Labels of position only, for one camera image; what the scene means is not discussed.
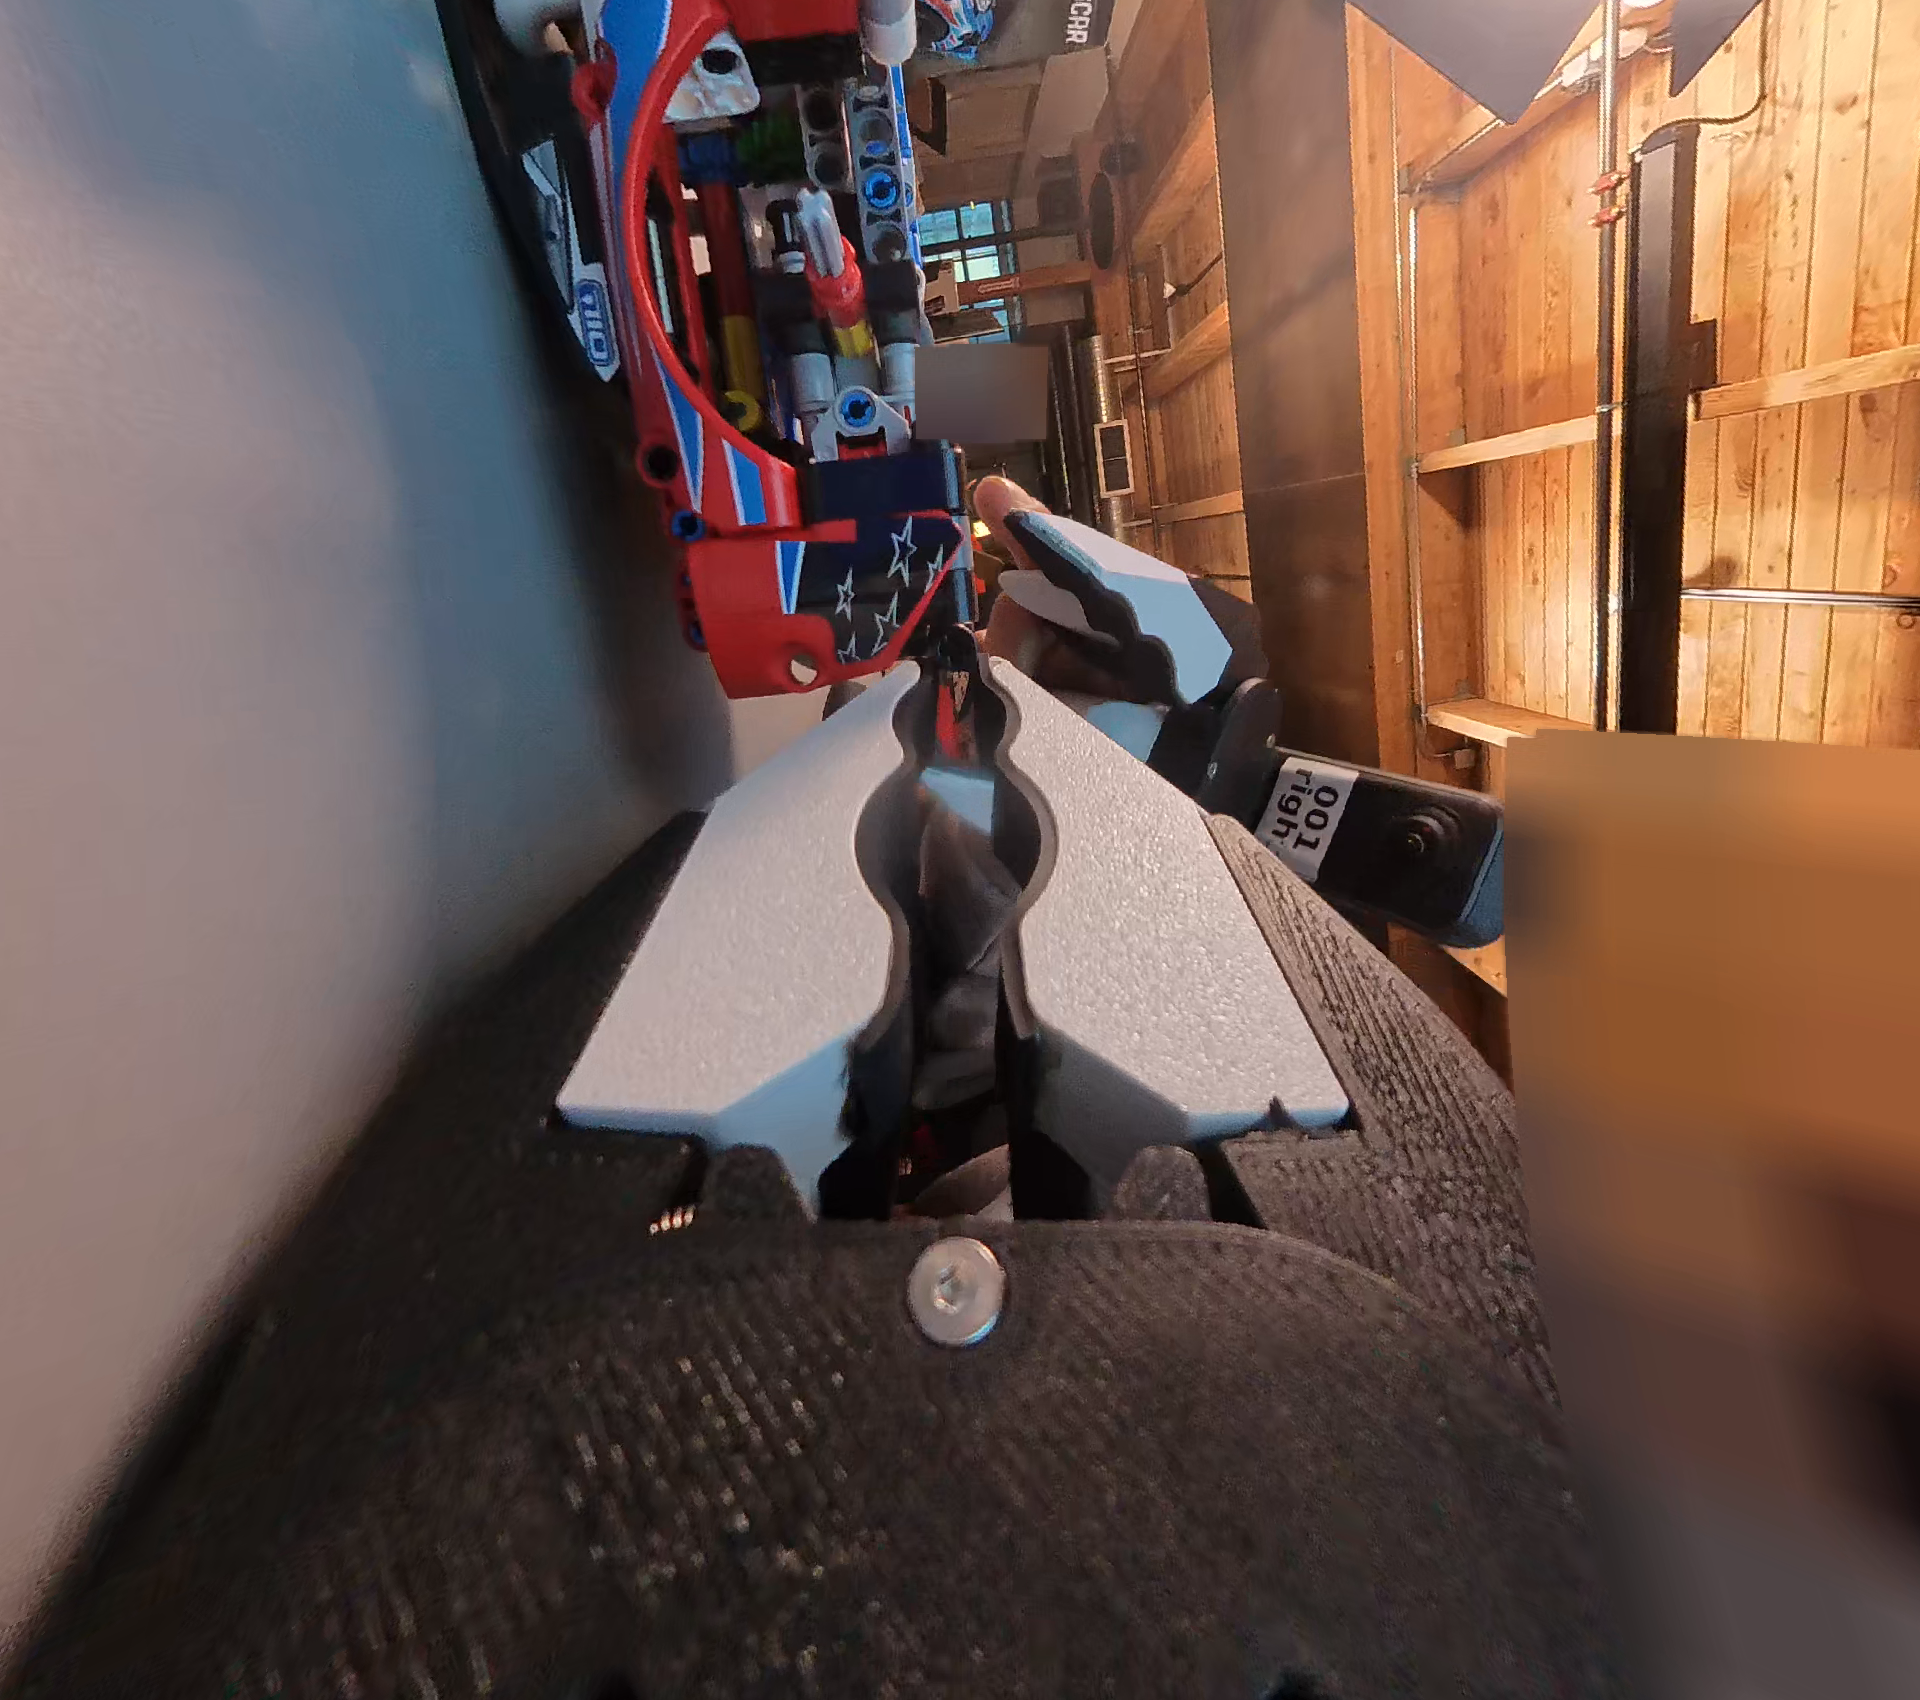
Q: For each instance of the red lego pin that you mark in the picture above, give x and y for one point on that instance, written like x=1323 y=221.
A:
x=950 y=710

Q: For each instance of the black lego beam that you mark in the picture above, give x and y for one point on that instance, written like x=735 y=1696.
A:
x=957 y=651

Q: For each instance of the red white blue lego car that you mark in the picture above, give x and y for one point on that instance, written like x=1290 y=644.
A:
x=721 y=500

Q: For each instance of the person's right hand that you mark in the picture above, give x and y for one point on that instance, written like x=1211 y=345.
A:
x=1003 y=496

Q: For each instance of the window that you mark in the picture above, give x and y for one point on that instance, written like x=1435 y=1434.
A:
x=968 y=245

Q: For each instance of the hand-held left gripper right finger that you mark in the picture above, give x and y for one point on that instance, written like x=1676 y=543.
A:
x=1185 y=980

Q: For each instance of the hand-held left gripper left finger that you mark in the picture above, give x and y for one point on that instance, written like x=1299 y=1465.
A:
x=721 y=980

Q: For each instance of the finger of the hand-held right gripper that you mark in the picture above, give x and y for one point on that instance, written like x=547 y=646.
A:
x=1185 y=620
x=1035 y=599

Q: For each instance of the black light stand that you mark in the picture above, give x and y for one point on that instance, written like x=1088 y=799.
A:
x=1658 y=455

